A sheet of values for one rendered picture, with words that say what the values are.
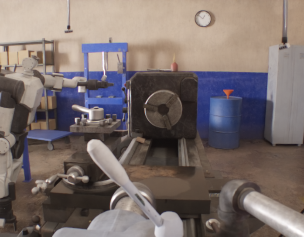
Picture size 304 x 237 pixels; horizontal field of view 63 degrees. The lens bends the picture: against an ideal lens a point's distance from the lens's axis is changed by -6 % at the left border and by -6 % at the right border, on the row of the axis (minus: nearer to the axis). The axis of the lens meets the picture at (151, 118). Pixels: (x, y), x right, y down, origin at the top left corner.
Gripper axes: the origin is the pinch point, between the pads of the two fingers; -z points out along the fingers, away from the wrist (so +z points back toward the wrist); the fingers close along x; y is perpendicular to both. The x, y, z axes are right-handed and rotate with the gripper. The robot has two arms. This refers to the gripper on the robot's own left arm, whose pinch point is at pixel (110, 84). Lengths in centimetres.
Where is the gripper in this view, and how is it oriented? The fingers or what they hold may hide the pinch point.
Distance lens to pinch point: 212.9
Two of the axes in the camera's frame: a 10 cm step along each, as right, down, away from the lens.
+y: 0.0, -9.8, -1.8
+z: -10.0, -0.2, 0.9
